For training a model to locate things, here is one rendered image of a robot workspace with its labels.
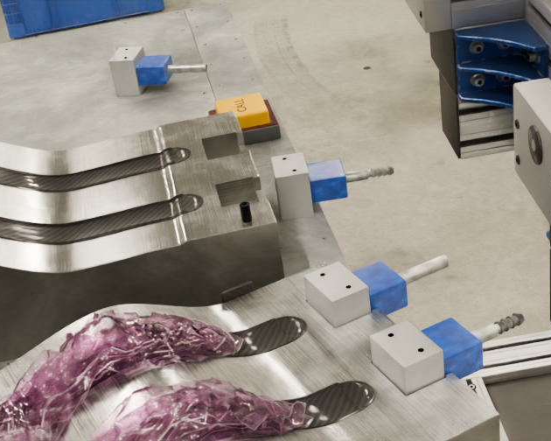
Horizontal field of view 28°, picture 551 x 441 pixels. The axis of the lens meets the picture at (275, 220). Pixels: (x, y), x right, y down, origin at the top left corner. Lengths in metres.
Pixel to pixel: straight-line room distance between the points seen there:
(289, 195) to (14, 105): 0.56
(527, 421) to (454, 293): 0.69
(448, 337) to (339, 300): 0.10
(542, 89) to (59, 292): 0.47
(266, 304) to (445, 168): 1.98
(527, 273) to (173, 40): 1.10
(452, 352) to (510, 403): 0.96
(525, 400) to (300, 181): 0.78
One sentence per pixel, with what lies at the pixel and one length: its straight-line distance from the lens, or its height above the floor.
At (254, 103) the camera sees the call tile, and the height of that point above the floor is 0.84.
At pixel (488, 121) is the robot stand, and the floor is 0.77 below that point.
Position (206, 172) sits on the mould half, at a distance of 1.13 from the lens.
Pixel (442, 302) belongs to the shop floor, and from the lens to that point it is 2.42.
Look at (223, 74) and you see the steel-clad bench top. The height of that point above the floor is 0.80.
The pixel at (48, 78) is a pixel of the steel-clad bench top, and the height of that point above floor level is 0.80.
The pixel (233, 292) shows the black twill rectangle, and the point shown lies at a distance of 0.98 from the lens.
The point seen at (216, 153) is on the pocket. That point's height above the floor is 0.87.
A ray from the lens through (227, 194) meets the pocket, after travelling 1.11.
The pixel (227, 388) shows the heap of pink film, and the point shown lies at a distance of 0.82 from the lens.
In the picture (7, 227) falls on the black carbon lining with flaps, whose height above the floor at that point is 0.90.
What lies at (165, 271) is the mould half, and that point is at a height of 0.86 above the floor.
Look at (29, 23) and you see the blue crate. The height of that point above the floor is 0.05.
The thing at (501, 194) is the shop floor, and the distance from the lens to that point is 2.79.
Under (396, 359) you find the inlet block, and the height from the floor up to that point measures 0.88.
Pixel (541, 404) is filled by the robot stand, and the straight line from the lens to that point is 1.83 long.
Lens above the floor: 1.41
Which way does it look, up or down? 31 degrees down
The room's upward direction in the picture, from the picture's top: 9 degrees counter-clockwise
